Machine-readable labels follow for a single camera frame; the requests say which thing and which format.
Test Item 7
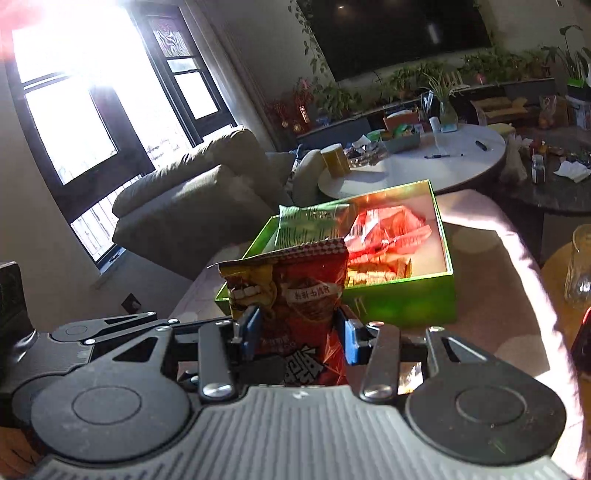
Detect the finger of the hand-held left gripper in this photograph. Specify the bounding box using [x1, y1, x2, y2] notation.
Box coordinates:
[83, 322, 177, 355]
[51, 311, 158, 343]

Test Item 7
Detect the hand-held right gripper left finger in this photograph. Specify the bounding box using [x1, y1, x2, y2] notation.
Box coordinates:
[85, 305, 262, 402]

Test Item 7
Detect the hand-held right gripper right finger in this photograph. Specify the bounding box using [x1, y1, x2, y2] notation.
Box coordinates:
[333, 306, 502, 402]

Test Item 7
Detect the red chips bag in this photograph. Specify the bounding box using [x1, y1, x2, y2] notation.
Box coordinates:
[217, 237, 350, 387]

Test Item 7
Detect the green cardboard box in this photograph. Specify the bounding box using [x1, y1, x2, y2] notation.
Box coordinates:
[215, 180, 458, 329]

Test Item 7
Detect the clear yellow cake packet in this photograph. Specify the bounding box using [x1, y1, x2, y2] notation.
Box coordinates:
[345, 257, 413, 288]

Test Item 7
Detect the red transparent snack packet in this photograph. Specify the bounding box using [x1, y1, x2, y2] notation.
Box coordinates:
[345, 206, 434, 260]

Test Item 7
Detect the green snack bag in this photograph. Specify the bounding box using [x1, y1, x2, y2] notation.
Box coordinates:
[276, 203, 354, 248]

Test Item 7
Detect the person's left hand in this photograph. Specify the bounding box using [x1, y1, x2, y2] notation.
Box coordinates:
[0, 425, 36, 465]

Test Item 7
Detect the beige sofa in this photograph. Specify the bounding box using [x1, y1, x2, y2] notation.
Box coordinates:
[112, 126, 325, 280]

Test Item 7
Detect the large black framed window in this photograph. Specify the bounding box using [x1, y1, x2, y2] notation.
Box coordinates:
[0, 0, 158, 274]

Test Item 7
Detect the yellow canister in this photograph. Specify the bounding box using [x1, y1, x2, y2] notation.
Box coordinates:
[320, 143, 352, 179]

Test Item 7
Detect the round white table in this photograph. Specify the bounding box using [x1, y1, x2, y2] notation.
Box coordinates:
[318, 122, 508, 200]

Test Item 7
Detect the pile of foil wrappers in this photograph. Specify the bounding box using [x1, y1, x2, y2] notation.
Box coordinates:
[344, 134, 389, 168]

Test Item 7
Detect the teal basket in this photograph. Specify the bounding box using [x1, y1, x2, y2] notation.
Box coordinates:
[381, 127, 422, 153]

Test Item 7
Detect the dark television console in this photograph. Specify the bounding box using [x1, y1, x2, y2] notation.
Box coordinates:
[295, 78, 557, 140]

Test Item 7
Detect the yellow round side table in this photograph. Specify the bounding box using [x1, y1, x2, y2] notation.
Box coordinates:
[540, 242, 591, 343]

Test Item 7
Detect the orange tissue box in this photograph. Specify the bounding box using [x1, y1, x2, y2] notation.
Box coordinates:
[383, 110, 419, 131]

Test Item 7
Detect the red phone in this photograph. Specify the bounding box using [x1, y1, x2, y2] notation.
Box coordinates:
[570, 307, 591, 376]

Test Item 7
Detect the row of green potted plants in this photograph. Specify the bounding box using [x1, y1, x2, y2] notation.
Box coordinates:
[314, 48, 555, 117]

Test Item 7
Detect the clear plastic bag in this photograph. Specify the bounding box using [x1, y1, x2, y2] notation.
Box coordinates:
[499, 134, 530, 184]

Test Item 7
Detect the glass mug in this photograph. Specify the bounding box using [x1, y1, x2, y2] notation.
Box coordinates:
[564, 224, 591, 309]

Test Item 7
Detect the glass vase with plant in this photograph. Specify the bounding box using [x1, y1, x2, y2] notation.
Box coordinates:
[422, 69, 467, 128]

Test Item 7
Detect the red flower decoration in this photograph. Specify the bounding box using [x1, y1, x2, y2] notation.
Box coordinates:
[265, 78, 319, 136]

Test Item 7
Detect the dark round table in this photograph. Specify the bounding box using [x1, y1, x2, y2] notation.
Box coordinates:
[489, 124, 591, 216]

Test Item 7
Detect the sheer white curtain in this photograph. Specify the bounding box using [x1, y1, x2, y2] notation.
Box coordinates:
[185, 0, 279, 153]

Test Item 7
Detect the open cardboard box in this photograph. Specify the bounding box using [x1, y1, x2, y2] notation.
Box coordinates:
[471, 96, 529, 127]

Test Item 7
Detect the crumpled white tissue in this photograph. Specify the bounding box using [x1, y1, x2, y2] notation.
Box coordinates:
[553, 159, 591, 184]

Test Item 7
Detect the plastic bag of oranges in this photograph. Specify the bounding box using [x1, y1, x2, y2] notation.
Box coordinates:
[538, 95, 559, 130]

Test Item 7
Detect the narrow black framed window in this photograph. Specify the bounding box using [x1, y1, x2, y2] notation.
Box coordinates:
[129, 2, 239, 145]

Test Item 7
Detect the clear storage box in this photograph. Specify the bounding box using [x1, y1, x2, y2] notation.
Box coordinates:
[566, 95, 591, 128]

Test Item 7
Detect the peace lily in white pot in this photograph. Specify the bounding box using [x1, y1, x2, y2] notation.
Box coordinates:
[540, 25, 591, 89]

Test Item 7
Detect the wall-mounted black television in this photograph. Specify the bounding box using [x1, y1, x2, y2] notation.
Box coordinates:
[295, 0, 492, 83]

